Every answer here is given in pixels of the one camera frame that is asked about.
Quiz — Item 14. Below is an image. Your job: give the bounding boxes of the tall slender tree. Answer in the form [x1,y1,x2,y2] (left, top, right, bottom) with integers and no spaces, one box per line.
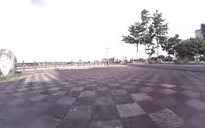
[145,9,170,58]
[121,9,153,61]

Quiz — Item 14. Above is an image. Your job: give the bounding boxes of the low railing fence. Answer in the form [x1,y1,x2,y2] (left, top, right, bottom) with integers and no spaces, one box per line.
[0,60,106,72]

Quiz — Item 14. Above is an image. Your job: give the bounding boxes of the dense green bushy trees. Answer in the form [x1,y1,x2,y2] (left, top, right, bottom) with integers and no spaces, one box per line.
[161,33,205,64]

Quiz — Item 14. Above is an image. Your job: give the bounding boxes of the lamp pole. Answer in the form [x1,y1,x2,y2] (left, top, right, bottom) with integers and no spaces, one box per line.
[105,46,110,66]

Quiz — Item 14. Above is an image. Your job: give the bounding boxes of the large pale boulder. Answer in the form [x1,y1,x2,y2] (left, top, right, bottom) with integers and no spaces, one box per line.
[0,48,18,77]

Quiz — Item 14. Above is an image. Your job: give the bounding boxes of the grass strip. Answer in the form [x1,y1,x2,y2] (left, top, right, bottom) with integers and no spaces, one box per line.
[0,70,23,83]

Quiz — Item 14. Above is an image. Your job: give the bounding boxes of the checkered dark paved plaza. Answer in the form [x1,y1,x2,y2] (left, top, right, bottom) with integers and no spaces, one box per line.
[0,64,205,128]

